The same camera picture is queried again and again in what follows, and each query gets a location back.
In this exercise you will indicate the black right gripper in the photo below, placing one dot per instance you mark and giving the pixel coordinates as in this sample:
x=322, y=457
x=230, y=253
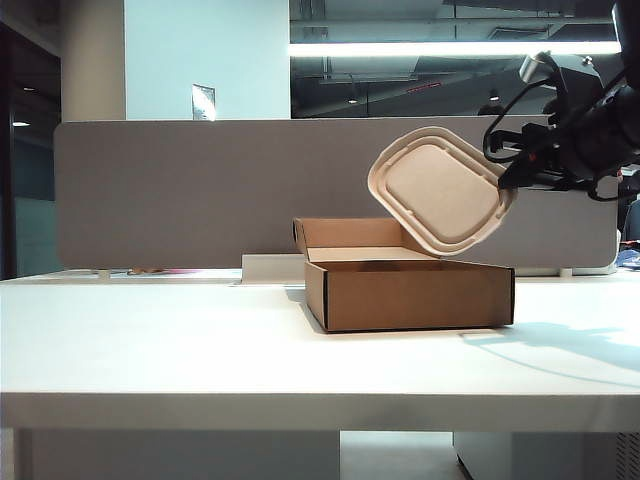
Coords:
x=600, y=135

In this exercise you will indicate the beige pulp container lid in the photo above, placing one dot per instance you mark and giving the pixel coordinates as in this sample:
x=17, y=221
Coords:
x=440, y=195

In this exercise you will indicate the brown cardboard box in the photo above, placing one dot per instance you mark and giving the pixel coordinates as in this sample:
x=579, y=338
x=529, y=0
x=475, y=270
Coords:
x=415, y=300

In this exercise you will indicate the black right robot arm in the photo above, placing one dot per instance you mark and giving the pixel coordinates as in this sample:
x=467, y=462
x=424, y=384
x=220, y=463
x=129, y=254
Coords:
x=630, y=35

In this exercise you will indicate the dark-haired person head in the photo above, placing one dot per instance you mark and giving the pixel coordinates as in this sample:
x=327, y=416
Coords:
x=492, y=110

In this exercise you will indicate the black pendant lamp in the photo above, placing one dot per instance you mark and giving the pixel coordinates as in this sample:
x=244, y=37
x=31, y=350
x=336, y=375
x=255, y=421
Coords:
x=494, y=95
x=353, y=97

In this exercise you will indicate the seated person in grey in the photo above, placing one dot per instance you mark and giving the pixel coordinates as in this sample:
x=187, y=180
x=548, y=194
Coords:
x=632, y=220

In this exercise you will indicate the red ceiling sign strip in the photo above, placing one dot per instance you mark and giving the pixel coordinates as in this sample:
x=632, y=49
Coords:
x=424, y=87

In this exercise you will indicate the blue patterned item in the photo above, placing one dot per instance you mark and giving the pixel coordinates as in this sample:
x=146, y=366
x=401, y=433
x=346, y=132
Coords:
x=629, y=260

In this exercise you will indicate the long white ceiling light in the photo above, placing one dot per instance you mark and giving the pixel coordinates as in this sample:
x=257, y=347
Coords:
x=425, y=49

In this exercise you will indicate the grey fabric desk divider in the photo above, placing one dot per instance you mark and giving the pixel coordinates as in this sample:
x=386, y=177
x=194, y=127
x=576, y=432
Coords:
x=200, y=195

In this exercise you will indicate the pink and orange desk items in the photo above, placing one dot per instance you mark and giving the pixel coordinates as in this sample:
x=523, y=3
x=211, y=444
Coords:
x=160, y=271

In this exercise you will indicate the dark glass door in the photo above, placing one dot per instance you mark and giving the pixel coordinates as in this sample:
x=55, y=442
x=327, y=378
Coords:
x=30, y=175

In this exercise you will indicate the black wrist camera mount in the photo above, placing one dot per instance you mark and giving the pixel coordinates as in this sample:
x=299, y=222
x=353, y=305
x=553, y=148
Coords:
x=575, y=85

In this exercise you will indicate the white divider foot bracket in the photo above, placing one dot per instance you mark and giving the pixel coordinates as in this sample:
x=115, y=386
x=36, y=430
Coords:
x=565, y=273
x=102, y=274

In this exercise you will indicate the framed wall poster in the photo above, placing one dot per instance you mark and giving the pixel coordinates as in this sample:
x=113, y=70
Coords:
x=203, y=102

